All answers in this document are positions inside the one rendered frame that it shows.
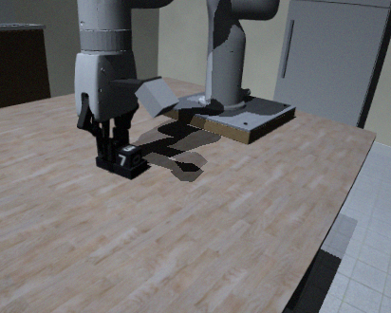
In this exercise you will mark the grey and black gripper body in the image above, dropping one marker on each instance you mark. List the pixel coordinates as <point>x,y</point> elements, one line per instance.
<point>93,71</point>

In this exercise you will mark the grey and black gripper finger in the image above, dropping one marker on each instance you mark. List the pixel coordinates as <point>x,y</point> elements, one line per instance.
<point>123,124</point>
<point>104,142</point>

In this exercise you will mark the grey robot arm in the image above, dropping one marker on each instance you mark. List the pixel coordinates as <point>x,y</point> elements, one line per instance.
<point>105,25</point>

